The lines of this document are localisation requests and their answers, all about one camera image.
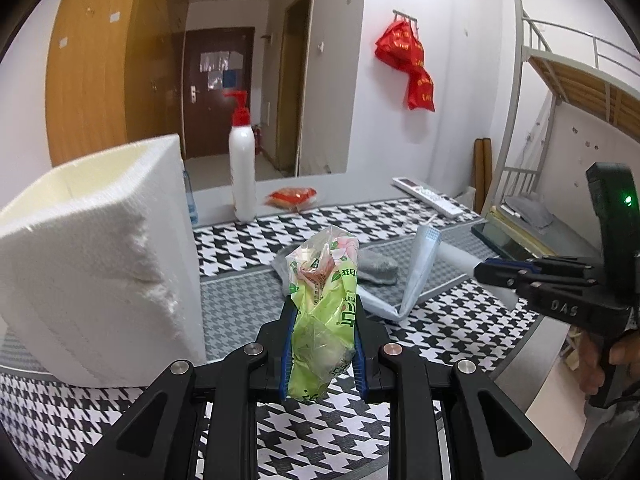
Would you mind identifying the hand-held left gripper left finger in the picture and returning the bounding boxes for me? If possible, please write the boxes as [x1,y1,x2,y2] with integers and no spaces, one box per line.
[65,302,296,480]

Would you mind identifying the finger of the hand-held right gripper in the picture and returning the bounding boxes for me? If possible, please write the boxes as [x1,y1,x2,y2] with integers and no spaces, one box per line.
[472,267,626,328]
[482,255,606,281]

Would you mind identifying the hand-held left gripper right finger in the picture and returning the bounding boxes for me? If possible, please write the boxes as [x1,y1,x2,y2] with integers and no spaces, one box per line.
[352,320,581,480]

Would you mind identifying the green plastic packet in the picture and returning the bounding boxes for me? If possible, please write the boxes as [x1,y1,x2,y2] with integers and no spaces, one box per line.
[286,225,361,403]

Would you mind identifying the grey sock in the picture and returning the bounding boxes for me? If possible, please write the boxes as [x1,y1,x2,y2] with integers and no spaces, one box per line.
[357,251,401,286]

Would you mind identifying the white foam box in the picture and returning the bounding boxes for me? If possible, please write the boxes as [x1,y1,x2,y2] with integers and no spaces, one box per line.
[0,133,207,388]

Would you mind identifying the person's right hand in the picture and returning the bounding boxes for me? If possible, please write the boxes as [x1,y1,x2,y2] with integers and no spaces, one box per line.
[576,332,640,395]

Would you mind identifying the black smartphone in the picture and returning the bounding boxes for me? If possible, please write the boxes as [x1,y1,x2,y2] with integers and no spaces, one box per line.
[471,220,556,259]

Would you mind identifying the grey pillow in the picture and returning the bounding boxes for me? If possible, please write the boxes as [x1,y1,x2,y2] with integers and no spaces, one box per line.
[505,195,556,226]

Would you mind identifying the houndstooth table mat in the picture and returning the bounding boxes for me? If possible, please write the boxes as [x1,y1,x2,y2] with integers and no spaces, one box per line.
[0,195,546,480]

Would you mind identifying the wooden boards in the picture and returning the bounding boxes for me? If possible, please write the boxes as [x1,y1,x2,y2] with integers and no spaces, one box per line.
[474,137,495,211]

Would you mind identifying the white remote control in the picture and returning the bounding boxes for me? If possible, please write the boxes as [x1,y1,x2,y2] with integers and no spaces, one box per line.
[391,176,466,218]

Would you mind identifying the metal bunk bed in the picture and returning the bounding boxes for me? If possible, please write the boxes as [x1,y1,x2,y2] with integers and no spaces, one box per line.
[492,0,640,261]

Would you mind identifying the red snack packet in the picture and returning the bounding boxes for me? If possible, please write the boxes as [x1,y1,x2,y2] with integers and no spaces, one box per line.
[265,186,318,211]

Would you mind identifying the white pump bottle red cap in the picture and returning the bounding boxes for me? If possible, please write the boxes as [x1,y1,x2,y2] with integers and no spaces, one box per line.
[223,90,257,223]

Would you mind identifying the red plastic bag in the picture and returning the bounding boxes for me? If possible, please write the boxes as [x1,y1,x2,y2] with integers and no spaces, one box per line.
[375,19,426,68]
[406,65,436,112]

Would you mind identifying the dark brown door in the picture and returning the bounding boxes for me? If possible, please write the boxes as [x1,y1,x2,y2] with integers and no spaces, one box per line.
[181,27,256,160]

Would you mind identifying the white paper notice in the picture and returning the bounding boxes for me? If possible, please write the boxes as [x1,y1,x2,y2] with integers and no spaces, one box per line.
[200,51,244,73]

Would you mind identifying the wooden wardrobe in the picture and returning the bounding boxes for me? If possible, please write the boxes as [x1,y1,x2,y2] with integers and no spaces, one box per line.
[45,0,190,168]

